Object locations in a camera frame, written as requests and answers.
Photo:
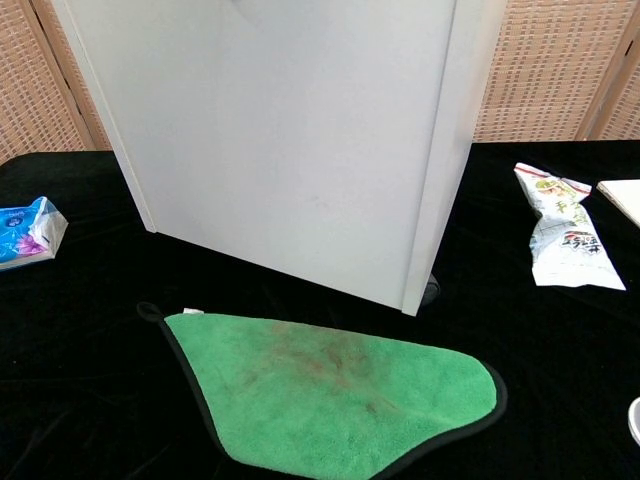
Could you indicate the white capped bottle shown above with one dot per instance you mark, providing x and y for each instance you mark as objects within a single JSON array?
[{"x": 635, "y": 420}]

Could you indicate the white snack packet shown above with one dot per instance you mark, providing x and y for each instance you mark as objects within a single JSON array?
[{"x": 565, "y": 240}]

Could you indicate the blue tissue pack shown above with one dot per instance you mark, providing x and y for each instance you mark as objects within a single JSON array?
[{"x": 22, "y": 235}]

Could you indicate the woven rattan screen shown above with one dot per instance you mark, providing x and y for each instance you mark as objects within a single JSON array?
[
  {"x": 550, "y": 70},
  {"x": 30, "y": 85}
]

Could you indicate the white cabinet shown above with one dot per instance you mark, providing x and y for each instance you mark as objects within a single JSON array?
[{"x": 280, "y": 150}]

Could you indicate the green microfibre cloth black trim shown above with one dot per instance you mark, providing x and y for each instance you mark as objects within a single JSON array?
[{"x": 320, "y": 400}]

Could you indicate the white notebook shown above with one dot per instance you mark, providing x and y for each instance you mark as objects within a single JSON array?
[{"x": 625, "y": 197}]

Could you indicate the black velvet tablecloth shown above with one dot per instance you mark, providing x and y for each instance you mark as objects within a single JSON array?
[{"x": 75, "y": 375}]

